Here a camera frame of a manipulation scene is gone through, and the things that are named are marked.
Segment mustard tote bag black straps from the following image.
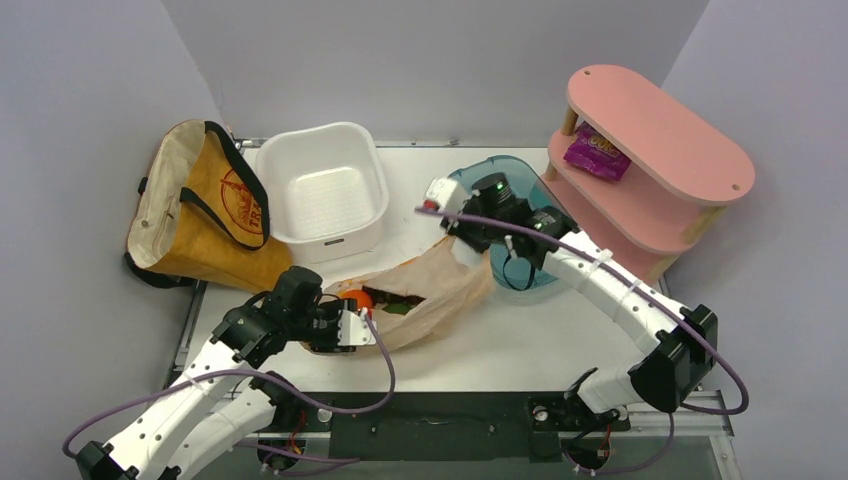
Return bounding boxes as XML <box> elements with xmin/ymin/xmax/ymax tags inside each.
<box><xmin>123</xmin><ymin>119</ymin><xmax>294</xmax><ymax>295</ymax></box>

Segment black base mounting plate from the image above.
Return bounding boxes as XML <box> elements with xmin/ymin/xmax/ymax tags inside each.
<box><xmin>260</xmin><ymin>392</ymin><xmax>630</xmax><ymax>463</ymax></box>

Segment white perforated plastic basket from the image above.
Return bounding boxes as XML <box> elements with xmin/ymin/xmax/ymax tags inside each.
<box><xmin>255</xmin><ymin>122</ymin><xmax>389</xmax><ymax>264</ymax></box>

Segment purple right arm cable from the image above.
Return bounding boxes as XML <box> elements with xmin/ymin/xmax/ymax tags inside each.
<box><xmin>415</xmin><ymin>205</ymin><xmax>751</xmax><ymax>478</ymax></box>

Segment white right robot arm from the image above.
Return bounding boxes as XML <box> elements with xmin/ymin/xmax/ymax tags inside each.
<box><xmin>420</xmin><ymin>172</ymin><xmax>717</xmax><ymax>429</ymax></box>

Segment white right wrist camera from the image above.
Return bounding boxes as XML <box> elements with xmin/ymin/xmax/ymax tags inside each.
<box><xmin>422</xmin><ymin>177</ymin><xmax>470</xmax><ymax>214</ymax></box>

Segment teal transparent plastic tub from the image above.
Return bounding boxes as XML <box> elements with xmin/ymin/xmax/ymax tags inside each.
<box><xmin>449</xmin><ymin>155</ymin><xmax>578</xmax><ymax>291</ymax></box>

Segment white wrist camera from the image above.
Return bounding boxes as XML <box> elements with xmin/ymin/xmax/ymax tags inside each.
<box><xmin>422</xmin><ymin>177</ymin><xmax>470</xmax><ymax>214</ymax></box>
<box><xmin>337</xmin><ymin>309</ymin><xmax>376</xmax><ymax>347</ymax></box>

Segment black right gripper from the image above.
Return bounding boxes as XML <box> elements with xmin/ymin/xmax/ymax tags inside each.
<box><xmin>444</xmin><ymin>194</ymin><xmax>507</xmax><ymax>254</ymax></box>

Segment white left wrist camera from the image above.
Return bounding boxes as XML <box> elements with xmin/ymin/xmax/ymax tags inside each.
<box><xmin>337</xmin><ymin>309</ymin><xmax>376</xmax><ymax>347</ymax></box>

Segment orange translucent plastic grocery bag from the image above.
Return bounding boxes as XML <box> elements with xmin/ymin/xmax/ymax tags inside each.
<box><xmin>324</xmin><ymin>236</ymin><xmax>495</xmax><ymax>352</ymax></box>

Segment green lime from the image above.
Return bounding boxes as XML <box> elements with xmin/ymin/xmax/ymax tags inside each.
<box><xmin>382</xmin><ymin>302</ymin><xmax>416</xmax><ymax>315</ymax></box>

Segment pink two-tier wooden shelf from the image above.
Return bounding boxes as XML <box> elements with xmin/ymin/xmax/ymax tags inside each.
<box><xmin>542</xmin><ymin>64</ymin><xmax>756</xmax><ymax>283</ymax></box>

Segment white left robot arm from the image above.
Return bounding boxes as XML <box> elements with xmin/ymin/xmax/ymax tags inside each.
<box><xmin>63</xmin><ymin>266</ymin><xmax>379</xmax><ymax>479</ymax></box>

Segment orange fruit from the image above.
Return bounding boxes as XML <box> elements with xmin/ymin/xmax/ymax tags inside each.
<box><xmin>339</xmin><ymin>289</ymin><xmax>374</xmax><ymax>310</ymax></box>

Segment purple snack packet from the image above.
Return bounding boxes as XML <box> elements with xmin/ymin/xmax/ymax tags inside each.
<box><xmin>563</xmin><ymin>122</ymin><xmax>631</xmax><ymax>182</ymax></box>

